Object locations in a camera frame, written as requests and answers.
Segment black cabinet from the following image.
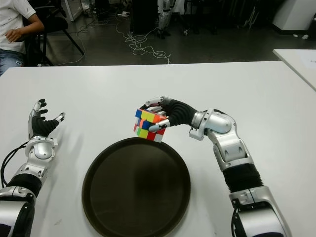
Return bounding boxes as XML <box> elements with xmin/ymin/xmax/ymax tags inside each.
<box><xmin>130</xmin><ymin>0</ymin><xmax>160</xmax><ymax>35</ymax></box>

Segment black office chair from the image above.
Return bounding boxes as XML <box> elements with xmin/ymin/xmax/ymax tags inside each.
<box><xmin>23</xmin><ymin>0</ymin><xmax>85</xmax><ymax>67</ymax></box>

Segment white side table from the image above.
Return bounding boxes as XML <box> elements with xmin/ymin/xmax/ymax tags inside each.
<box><xmin>273</xmin><ymin>48</ymin><xmax>316</xmax><ymax>91</ymax></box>

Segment tangled white floor cable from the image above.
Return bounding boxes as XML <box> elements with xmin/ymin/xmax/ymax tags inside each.
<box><xmin>115</xmin><ymin>14</ymin><xmax>172</xmax><ymax>65</ymax></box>

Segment large white cabinet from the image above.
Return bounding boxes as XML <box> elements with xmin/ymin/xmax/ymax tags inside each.
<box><xmin>271</xmin><ymin>0</ymin><xmax>316</xmax><ymax>40</ymax></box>

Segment grey metal folding stand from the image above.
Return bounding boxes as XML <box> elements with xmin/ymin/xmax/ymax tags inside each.
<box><xmin>243</xmin><ymin>3</ymin><xmax>260</xmax><ymax>30</ymax></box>

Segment small white cabinet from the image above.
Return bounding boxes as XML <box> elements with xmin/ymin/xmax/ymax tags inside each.
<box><xmin>63</xmin><ymin>0</ymin><xmax>82</xmax><ymax>22</ymax></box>

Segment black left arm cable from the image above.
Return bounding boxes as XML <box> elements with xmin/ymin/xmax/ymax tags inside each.
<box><xmin>0</xmin><ymin>142</ymin><xmax>31</xmax><ymax>190</ymax></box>

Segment seated person in white shirt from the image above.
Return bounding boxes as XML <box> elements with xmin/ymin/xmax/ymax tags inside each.
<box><xmin>0</xmin><ymin>0</ymin><xmax>45</xmax><ymax>76</ymax></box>

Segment dark round plate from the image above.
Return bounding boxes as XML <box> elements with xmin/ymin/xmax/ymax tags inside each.
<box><xmin>81</xmin><ymin>137</ymin><xmax>192</xmax><ymax>237</ymax></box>

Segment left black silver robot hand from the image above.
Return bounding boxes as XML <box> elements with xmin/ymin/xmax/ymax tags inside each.
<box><xmin>27</xmin><ymin>98</ymin><xmax>66</xmax><ymax>138</ymax></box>

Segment multicoloured Rubik's cube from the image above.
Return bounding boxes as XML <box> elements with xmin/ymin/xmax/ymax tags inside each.
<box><xmin>134</xmin><ymin>106</ymin><xmax>169</xmax><ymax>144</ymax></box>

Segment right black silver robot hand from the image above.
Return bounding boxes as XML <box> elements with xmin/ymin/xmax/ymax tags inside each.
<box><xmin>139</xmin><ymin>96</ymin><xmax>198</xmax><ymax>133</ymax></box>

